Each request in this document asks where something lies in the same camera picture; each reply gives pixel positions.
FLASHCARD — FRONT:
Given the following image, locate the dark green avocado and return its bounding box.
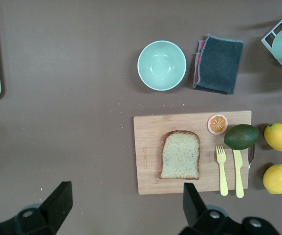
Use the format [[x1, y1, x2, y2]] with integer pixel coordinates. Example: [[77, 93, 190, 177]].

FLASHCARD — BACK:
[[223, 124, 260, 151]]

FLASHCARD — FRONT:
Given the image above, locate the orange half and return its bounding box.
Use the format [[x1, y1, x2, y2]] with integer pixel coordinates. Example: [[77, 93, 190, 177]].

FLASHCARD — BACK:
[[207, 114, 229, 136]]

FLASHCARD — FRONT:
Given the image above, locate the plain brown bread slice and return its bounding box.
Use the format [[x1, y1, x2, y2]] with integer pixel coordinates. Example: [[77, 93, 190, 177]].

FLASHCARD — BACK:
[[158, 130, 201, 181]]

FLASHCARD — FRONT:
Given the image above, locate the yellow plastic fork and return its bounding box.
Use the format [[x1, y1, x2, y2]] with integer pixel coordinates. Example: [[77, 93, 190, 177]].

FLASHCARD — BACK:
[[215, 145, 229, 196]]

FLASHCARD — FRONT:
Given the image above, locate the small metal utensil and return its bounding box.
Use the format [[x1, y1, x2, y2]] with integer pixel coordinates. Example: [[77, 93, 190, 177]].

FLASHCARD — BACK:
[[247, 144, 256, 170]]

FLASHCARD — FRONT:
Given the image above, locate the pale green bowl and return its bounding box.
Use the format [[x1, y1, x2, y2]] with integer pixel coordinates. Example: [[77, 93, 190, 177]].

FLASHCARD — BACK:
[[137, 40, 187, 92]]

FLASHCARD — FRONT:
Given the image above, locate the white wire cup rack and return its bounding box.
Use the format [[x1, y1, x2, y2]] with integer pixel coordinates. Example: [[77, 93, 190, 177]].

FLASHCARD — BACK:
[[261, 4, 282, 74]]

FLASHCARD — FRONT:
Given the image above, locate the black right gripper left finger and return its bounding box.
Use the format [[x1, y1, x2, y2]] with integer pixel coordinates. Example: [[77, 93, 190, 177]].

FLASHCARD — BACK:
[[0, 181, 73, 235]]

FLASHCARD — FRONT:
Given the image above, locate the yellow plastic knife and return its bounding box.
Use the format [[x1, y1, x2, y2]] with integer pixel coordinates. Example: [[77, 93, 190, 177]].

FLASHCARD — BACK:
[[233, 148, 245, 199]]

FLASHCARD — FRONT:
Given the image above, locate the wooden cutting board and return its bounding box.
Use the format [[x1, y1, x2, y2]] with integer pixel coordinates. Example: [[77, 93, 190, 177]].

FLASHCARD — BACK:
[[133, 110, 252, 196]]

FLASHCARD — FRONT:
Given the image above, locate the yellow lemon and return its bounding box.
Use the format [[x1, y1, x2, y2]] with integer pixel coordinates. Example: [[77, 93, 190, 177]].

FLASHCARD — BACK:
[[263, 123, 282, 153], [262, 164, 282, 195]]

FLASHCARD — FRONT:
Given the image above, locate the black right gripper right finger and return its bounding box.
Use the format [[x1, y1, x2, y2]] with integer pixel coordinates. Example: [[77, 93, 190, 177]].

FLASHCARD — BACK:
[[179, 182, 281, 235]]

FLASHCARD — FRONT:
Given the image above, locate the folded dark grey cloth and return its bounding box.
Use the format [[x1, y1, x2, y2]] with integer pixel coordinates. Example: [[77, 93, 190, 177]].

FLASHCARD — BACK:
[[193, 34, 244, 95]]

